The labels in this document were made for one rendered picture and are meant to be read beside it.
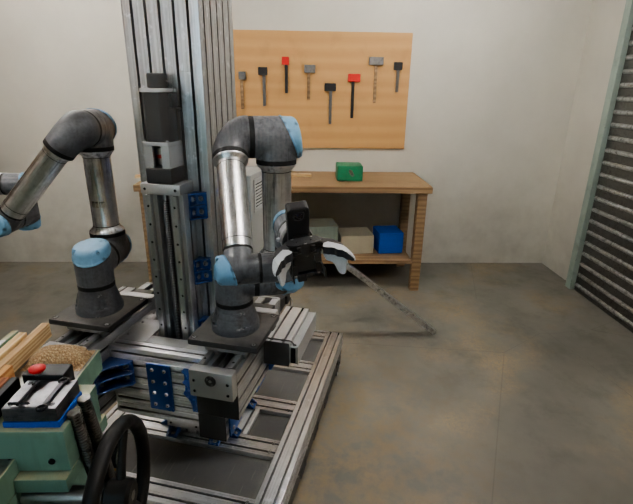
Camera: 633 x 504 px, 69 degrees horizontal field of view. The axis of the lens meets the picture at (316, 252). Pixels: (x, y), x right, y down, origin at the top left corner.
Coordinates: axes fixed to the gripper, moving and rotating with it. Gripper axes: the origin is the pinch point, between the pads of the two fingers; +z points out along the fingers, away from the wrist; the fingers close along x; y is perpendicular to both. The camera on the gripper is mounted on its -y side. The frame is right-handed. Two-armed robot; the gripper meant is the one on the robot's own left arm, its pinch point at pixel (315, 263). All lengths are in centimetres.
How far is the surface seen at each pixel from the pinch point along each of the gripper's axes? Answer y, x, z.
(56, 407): 17, 50, 1
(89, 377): 30, 54, -28
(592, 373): 149, -172, -110
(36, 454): 25, 55, 2
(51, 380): 17, 53, -8
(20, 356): 22, 68, -31
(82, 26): -85, 98, -348
